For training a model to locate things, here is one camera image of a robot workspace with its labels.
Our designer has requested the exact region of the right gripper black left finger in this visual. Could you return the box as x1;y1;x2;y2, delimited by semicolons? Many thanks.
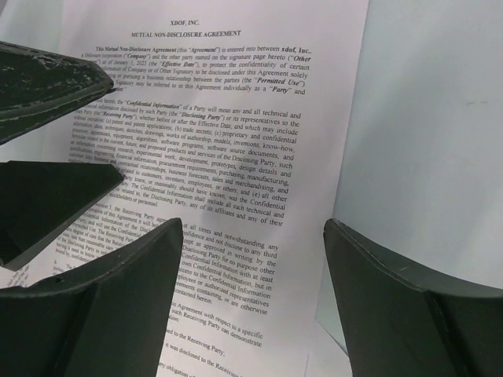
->
1;218;183;377

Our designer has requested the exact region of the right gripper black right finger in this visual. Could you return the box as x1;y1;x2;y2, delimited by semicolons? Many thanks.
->
324;220;502;377

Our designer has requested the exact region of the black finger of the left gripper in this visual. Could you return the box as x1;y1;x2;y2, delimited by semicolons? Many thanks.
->
1;42;114;144
1;161;123;271

